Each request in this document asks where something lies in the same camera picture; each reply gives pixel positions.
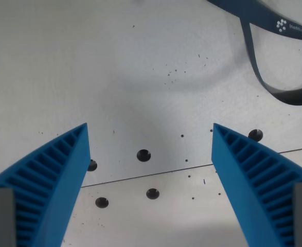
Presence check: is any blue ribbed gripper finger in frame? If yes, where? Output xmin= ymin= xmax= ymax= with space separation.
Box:
xmin=0 ymin=122 xmax=92 ymax=247
xmin=211 ymin=122 xmax=302 ymax=247

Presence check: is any dark blue printed lanyard strap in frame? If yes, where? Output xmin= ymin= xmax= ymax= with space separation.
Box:
xmin=206 ymin=0 xmax=302 ymax=105

